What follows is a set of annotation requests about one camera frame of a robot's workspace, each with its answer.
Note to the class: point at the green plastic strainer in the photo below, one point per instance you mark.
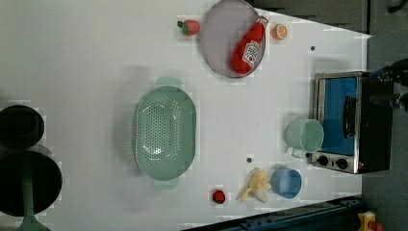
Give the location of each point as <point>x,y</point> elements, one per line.
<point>165,135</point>

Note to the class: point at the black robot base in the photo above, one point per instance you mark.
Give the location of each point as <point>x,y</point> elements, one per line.
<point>22,128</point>

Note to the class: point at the red ketchup bottle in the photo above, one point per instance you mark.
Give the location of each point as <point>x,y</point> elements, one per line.
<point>246,52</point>

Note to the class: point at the small red toy fruit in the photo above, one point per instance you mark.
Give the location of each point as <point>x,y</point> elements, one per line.
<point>219,197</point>

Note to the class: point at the peeled toy banana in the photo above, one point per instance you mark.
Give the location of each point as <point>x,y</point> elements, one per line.
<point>257,185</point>

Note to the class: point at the red toy strawberry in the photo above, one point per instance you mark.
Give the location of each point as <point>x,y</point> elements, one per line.
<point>189,27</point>

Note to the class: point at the grey round plate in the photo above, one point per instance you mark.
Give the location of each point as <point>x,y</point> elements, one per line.
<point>223,28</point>

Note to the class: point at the green mug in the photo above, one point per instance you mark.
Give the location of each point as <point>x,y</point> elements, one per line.
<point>304,136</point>

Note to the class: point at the blue cup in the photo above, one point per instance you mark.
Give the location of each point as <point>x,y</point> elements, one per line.
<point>286,182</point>

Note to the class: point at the orange slice toy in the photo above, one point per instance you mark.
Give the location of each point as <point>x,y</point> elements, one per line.
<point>279,31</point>

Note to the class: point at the green spatula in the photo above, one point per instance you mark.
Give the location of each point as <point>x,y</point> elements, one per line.
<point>29,223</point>

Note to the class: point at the blue metal frame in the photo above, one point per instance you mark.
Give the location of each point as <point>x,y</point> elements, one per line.
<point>333,215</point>

